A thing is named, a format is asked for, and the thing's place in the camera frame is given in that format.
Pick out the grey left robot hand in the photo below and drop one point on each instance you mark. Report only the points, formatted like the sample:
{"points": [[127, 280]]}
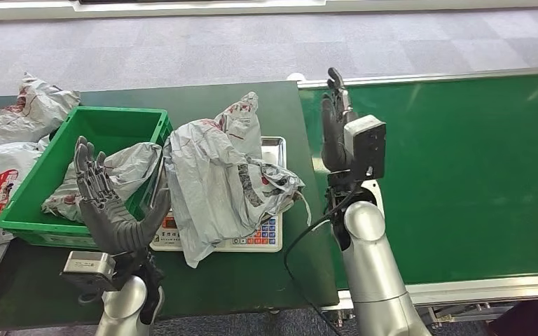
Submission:
{"points": [[111, 227]]}

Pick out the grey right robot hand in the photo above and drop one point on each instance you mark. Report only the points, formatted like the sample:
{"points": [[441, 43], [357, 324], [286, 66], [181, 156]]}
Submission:
{"points": [[333, 139]]}

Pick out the grey courier package with barcode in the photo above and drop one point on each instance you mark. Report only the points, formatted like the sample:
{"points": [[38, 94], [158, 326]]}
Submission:
{"points": [[213, 185]]}

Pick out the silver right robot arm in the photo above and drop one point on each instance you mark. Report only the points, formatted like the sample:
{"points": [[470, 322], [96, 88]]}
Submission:
{"points": [[371, 269]]}

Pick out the crumpled grey courier package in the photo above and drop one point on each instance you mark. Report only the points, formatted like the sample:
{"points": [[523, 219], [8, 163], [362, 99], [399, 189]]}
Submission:
{"points": [[130, 164], [23, 116]]}

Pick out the green plastic basket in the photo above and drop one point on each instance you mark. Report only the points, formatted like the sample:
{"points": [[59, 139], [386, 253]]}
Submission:
{"points": [[92, 127]]}

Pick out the white electronic weighing scale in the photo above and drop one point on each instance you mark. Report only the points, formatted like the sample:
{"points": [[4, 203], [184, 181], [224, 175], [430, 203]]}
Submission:
{"points": [[259, 239]]}

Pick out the white round knob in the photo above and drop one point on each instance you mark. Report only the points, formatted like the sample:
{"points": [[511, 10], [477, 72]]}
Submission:
{"points": [[296, 77]]}

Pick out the white courier bag red print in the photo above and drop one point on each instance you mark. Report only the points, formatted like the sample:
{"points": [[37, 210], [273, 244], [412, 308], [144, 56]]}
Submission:
{"points": [[0, 181]]}

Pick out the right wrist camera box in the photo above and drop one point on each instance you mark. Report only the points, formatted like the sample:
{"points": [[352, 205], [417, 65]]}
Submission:
{"points": [[366, 148]]}

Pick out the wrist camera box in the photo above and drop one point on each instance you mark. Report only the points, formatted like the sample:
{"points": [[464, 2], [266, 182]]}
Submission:
{"points": [[366, 148], [88, 266]]}

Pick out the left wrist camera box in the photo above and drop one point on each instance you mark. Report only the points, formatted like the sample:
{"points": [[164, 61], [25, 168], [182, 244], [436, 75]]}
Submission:
{"points": [[88, 266]]}

